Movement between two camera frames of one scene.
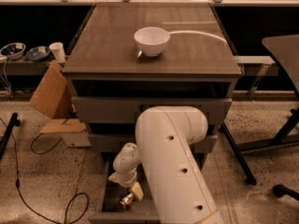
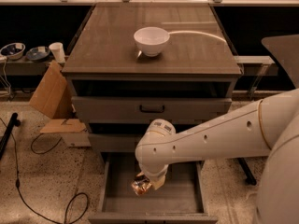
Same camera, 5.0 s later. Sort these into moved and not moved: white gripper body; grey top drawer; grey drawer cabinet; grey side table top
Moved: white gripper body
Not moved: grey side table top; grey top drawer; grey drawer cabinet
